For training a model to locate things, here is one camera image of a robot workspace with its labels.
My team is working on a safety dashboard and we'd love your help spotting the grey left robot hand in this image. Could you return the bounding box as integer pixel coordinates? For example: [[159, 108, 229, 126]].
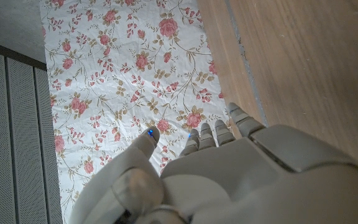
[[68, 102, 358, 224]]

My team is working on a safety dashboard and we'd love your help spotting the grey tape table outline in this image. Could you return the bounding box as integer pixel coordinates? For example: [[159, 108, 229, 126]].
[[224, 0, 269, 128]]

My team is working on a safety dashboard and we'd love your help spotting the floral backdrop cloth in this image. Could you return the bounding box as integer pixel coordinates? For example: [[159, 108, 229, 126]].
[[39, 0, 232, 224]]

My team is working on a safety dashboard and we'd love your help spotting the grey perforated panel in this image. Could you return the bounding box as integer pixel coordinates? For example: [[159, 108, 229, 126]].
[[0, 37, 63, 224]]

